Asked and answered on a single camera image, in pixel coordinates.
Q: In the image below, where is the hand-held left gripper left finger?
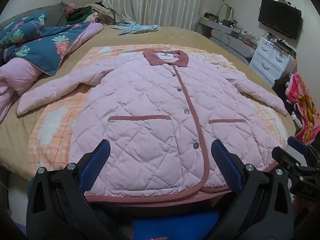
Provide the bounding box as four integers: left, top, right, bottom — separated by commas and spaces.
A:
26, 139, 125, 240

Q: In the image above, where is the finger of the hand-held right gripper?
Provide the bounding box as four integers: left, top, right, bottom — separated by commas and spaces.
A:
272, 146, 304, 173
287, 136, 320, 162

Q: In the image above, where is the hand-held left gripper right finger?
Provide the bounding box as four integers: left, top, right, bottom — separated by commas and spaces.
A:
211, 139, 294, 240

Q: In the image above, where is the pink quilted jacket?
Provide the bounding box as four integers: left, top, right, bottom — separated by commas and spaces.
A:
16, 49, 288, 203

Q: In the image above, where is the pile of clothes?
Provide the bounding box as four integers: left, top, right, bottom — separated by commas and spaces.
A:
65, 2, 118, 25

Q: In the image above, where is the pink cartoon blanket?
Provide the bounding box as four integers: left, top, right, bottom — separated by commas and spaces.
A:
285, 72, 320, 145

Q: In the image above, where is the orange plaid blanket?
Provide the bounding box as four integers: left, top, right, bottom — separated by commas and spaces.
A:
27, 44, 288, 178

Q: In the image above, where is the black cloth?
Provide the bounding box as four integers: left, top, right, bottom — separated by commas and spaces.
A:
271, 76, 295, 113

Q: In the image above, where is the blue cloth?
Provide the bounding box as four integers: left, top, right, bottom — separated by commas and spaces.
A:
130, 210, 220, 240

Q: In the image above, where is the white drawer cabinet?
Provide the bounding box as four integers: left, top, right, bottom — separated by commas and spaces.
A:
249, 36, 297, 87

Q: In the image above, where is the black flat device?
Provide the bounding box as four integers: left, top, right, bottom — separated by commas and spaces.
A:
275, 40, 297, 57

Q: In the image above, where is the grey shelf unit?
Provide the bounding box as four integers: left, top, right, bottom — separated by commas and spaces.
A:
199, 17, 255, 59

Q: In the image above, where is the blue floral quilt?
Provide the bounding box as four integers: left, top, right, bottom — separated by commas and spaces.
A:
0, 12, 104, 123

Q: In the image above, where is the black television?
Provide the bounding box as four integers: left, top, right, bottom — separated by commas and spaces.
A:
258, 0, 302, 40

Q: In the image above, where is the cluster of small items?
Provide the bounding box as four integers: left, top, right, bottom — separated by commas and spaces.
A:
204, 11, 258, 45

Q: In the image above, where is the light blue garment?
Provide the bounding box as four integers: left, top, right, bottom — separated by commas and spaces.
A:
111, 22, 159, 35

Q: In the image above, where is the tan bed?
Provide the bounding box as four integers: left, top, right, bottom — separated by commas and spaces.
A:
0, 25, 298, 188

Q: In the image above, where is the grey headboard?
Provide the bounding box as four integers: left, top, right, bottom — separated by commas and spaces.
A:
0, 4, 68, 30

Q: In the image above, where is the white striped curtain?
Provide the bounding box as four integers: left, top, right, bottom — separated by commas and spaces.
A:
102, 0, 208, 28

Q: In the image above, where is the black cable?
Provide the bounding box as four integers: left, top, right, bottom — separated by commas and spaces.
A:
219, 32, 230, 47

